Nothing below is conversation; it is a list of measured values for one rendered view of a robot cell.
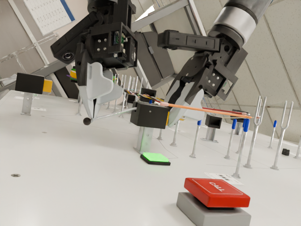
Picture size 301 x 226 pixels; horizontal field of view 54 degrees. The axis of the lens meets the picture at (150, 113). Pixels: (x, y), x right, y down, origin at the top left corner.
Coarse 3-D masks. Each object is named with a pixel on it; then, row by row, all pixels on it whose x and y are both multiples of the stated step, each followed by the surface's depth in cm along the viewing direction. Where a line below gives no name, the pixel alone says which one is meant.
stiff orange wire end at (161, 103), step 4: (160, 104) 42; (164, 104) 42; (168, 104) 42; (172, 104) 42; (184, 108) 43; (188, 108) 43; (192, 108) 43; (196, 108) 44; (212, 112) 45; (216, 112) 45; (220, 112) 45; (224, 112) 46; (236, 116) 47; (240, 116) 47; (244, 116) 47; (248, 116) 47
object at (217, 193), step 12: (192, 180) 31; (204, 180) 32; (216, 180) 33; (192, 192) 30; (204, 192) 28; (216, 192) 29; (228, 192) 29; (240, 192) 30; (204, 204) 28; (216, 204) 28; (228, 204) 28; (240, 204) 29
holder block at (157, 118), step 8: (136, 104) 54; (144, 104) 51; (152, 104) 55; (136, 112) 53; (144, 112) 52; (152, 112) 52; (160, 112) 53; (136, 120) 52; (144, 120) 52; (152, 120) 52; (160, 120) 53; (160, 128) 53
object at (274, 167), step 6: (282, 114) 60; (288, 114) 59; (282, 120) 60; (288, 120) 58; (282, 126) 60; (282, 132) 59; (282, 138) 60; (276, 156) 60; (276, 162) 60; (276, 168) 60
